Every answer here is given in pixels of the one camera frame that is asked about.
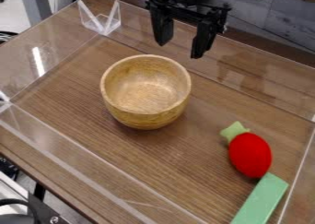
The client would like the wooden bowl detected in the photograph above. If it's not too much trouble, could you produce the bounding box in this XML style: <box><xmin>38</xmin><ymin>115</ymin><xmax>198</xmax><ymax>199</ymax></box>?
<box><xmin>100</xmin><ymin>54</ymin><xmax>193</xmax><ymax>130</ymax></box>

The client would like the green rectangular block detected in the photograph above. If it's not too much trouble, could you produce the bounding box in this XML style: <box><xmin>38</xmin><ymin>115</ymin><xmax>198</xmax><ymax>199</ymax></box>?
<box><xmin>230</xmin><ymin>172</ymin><xmax>290</xmax><ymax>224</ymax></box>

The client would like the black equipment bottom left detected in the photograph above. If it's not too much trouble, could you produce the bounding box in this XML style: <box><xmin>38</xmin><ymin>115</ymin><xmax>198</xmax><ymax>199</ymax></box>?
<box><xmin>0</xmin><ymin>197</ymin><xmax>71</xmax><ymax>224</ymax></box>

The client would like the clear acrylic enclosure wall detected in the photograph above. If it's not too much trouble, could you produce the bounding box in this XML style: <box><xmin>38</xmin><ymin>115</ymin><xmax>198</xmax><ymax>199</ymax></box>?
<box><xmin>0</xmin><ymin>4</ymin><xmax>315</xmax><ymax>224</ymax></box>

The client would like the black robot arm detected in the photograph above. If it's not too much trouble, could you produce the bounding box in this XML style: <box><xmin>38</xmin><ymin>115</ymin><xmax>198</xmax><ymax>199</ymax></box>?
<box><xmin>147</xmin><ymin>0</ymin><xmax>231</xmax><ymax>59</ymax></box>

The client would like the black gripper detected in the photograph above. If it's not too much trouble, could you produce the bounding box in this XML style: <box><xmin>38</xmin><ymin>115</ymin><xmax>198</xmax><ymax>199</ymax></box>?
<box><xmin>147</xmin><ymin>0</ymin><xmax>231</xmax><ymax>59</ymax></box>

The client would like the red plush fruit green stem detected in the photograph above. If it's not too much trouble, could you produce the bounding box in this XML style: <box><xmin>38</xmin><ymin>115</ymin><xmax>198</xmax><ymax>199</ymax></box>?
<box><xmin>221</xmin><ymin>121</ymin><xmax>274</xmax><ymax>179</ymax></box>

